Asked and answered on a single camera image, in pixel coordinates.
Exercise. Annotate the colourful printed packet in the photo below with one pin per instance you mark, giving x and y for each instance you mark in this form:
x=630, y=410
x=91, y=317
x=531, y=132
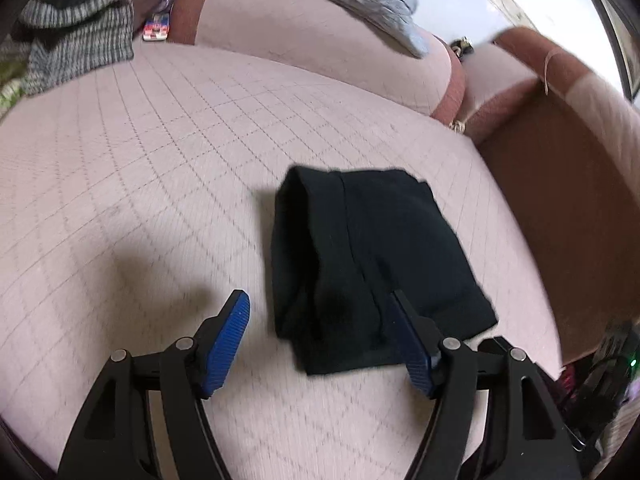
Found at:
x=157, y=22

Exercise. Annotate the dark metal trinket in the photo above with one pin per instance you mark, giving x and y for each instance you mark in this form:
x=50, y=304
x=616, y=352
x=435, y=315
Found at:
x=461, y=47

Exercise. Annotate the beige sofa cover tie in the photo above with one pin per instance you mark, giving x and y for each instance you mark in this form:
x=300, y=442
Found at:
x=457, y=125

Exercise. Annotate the black pants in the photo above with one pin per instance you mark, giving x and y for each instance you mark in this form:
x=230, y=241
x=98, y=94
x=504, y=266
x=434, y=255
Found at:
x=370, y=260

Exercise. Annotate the green patterned cloth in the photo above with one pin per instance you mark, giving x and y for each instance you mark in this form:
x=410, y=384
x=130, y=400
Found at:
x=10, y=95

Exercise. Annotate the grey checked garment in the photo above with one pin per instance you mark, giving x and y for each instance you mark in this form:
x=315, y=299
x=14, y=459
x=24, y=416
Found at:
x=75, y=40

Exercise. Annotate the pink quilted sofa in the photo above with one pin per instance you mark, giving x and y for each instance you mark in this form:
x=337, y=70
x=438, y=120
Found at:
x=200, y=160

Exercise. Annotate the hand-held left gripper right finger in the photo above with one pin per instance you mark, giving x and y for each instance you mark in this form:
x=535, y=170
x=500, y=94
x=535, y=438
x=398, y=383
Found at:
x=412, y=345

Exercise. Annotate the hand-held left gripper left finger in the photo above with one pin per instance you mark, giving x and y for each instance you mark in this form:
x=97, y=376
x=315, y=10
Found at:
x=225, y=345

